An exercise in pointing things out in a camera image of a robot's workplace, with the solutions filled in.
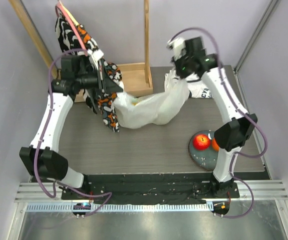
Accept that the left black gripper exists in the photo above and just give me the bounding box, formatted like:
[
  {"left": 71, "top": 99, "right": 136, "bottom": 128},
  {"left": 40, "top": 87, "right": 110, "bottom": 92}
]
[{"left": 75, "top": 65, "right": 123, "bottom": 94}]

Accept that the white plastic bag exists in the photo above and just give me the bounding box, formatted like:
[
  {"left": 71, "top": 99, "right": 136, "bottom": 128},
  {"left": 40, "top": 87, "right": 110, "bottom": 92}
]
[{"left": 113, "top": 69, "right": 190, "bottom": 129}]

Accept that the fake red apple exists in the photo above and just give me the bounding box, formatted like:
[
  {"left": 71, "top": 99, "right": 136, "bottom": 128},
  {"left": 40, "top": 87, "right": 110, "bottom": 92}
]
[{"left": 192, "top": 134, "right": 211, "bottom": 151}]

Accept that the fake orange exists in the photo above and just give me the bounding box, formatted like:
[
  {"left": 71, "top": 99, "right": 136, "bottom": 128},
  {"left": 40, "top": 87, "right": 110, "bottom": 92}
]
[{"left": 211, "top": 138, "right": 219, "bottom": 152}]

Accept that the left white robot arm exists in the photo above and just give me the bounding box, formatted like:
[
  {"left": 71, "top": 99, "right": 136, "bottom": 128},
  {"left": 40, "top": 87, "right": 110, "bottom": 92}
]
[{"left": 19, "top": 55, "right": 123, "bottom": 200}]

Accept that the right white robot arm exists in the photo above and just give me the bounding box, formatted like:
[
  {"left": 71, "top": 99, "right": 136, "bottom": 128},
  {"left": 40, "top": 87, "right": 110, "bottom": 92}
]
[{"left": 168, "top": 37, "right": 257, "bottom": 198}]

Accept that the orange black patterned garment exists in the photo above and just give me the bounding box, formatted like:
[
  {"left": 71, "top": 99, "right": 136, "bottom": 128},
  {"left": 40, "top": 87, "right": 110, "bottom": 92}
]
[{"left": 51, "top": 13, "right": 120, "bottom": 133}]

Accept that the white printed t-shirt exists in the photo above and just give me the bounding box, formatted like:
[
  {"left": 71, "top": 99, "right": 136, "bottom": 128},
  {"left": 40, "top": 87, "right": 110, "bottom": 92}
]
[{"left": 164, "top": 68, "right": 213, "bottom": 99}]

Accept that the wooden clothes rack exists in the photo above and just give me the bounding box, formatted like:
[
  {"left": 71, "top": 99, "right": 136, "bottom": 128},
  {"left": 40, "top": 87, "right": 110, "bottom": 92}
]
[{"left": 9, "top": 0, "right": 153, "bottom": 97}]

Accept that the pink clothes hanger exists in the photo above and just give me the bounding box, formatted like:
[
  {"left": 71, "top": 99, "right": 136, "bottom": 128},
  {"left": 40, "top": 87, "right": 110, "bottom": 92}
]
[{"left": 55, "top": 0, "right": 88, "bottom": 56}]

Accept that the blue ceramic plate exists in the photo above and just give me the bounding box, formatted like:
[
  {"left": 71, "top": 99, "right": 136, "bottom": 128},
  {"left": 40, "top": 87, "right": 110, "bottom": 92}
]
[{"left": 188, "top": 130, "right": 218, "bottom": 171}]

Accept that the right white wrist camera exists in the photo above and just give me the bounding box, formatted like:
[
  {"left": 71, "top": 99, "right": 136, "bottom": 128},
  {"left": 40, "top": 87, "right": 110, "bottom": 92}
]
[{"left": 167, "top": 37, "right": 186, "bottom": 61}]

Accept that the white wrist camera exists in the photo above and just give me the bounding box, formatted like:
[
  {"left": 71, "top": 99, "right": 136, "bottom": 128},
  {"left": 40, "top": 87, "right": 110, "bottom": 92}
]
[
  {"left": 167, "top": 37, "right": 186, "bottom": 61},
  {"left": 87, "top": 49, "right": 104, "bottom": 68}
]

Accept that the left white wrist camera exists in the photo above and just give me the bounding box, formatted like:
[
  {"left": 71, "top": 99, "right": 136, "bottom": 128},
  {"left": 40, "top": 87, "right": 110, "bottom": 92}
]
[{"left": 87, "top": 49, "right": 104, "bottom": 68}]

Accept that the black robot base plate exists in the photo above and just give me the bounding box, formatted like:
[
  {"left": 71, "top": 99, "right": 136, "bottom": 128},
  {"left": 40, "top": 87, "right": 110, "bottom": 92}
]
[{"left": 59, "top": 173, "right": 240, "bottom": 205}]

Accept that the slotted cable duct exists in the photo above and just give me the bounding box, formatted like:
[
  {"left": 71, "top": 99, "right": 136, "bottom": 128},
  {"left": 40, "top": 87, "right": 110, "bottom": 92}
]
[{"left": 26, "top": 202, "right": 213, "bottom": 213}]

